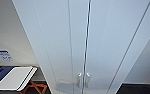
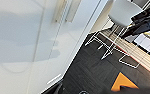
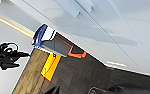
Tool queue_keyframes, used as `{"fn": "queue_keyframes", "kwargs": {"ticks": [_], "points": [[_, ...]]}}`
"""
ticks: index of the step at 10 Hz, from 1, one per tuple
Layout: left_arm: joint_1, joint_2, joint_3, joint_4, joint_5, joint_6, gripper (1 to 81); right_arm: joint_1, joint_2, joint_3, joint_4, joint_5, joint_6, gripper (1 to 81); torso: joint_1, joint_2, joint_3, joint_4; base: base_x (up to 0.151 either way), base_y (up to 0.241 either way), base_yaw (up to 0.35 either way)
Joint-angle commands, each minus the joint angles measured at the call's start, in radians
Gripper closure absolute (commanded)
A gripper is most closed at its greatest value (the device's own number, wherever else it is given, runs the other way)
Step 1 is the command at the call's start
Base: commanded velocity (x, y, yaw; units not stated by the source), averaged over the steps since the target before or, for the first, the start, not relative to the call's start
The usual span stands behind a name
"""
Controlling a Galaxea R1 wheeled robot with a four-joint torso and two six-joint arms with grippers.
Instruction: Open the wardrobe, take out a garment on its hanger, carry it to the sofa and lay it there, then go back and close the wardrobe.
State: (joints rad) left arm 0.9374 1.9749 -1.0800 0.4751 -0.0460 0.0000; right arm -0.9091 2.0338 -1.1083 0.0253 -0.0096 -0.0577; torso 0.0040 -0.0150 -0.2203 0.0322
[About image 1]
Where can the white wardrobe door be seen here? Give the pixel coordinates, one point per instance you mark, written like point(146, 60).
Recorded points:
point(114, 40)
point(51, 40)

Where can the white wardrobe carcass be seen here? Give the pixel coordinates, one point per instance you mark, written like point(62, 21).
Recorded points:
point(142, 50)

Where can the white board with black edge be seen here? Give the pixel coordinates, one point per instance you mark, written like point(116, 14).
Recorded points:
point(14, 78)

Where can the blue and white wall sticker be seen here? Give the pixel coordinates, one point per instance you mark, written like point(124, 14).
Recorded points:
point(5, 55)

